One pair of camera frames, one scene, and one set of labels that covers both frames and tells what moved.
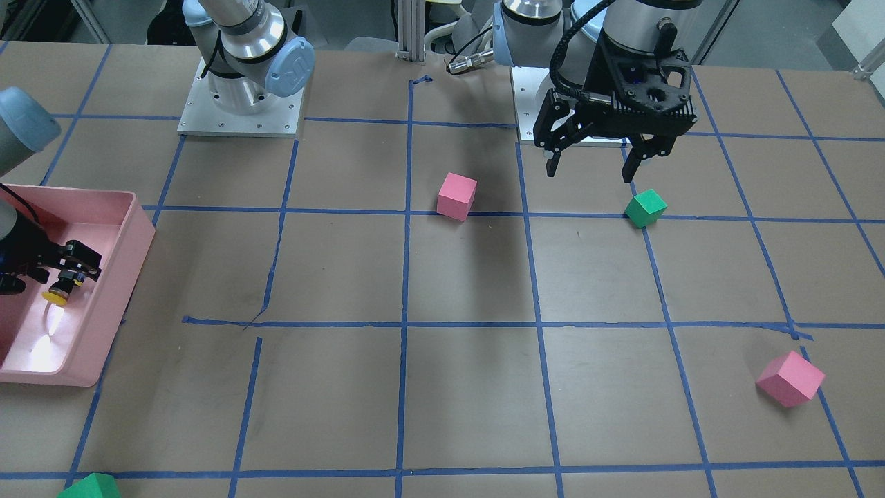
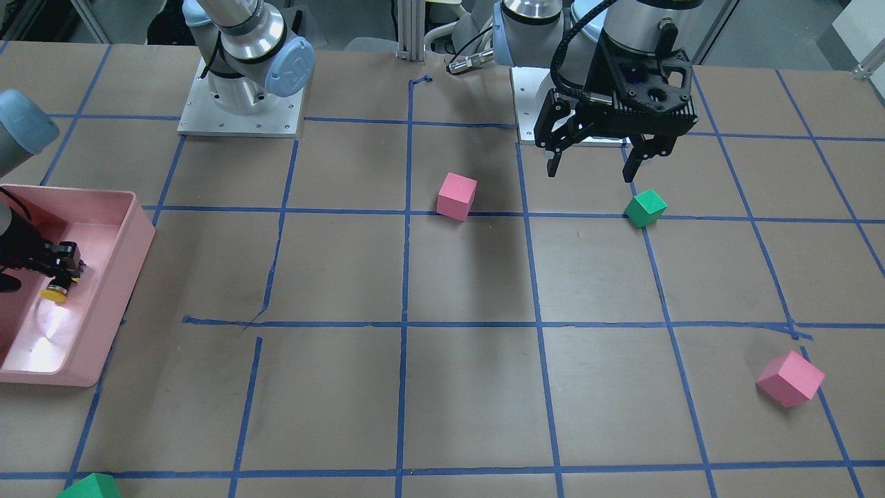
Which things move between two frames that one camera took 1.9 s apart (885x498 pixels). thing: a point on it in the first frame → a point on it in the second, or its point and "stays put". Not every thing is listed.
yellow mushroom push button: (59, 290) stays put
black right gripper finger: (81, 259) → (63, 255)
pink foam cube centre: (455, 196) stays put
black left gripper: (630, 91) stays put
